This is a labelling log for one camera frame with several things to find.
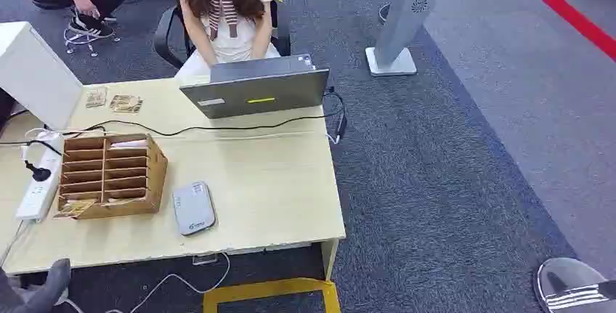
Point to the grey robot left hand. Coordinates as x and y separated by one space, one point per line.
45 289

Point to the printed card in sleeve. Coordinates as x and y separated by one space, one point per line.
74 208

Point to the white power strip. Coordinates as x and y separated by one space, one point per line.
41 190

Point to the black plug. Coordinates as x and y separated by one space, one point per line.
39 173

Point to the wooden card box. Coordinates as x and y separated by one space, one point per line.
144 176

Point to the clear plastic tag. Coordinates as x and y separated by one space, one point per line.
205 259

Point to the white card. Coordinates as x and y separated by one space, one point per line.
130 144

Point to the grey card reader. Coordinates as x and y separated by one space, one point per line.
194 209

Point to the white monitor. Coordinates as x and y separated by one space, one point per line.
36 72

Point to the yellow floor tape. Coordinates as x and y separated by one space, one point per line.
269 289

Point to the silver chair base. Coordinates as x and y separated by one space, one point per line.
89 40

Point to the black office chair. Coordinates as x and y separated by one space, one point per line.
166 36

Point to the grey laptop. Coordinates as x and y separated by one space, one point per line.
255 92

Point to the seated person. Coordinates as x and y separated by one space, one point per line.
226 22

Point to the grey standing kiosk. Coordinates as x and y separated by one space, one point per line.
404 17

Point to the red floor tape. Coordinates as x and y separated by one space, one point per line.
563 8

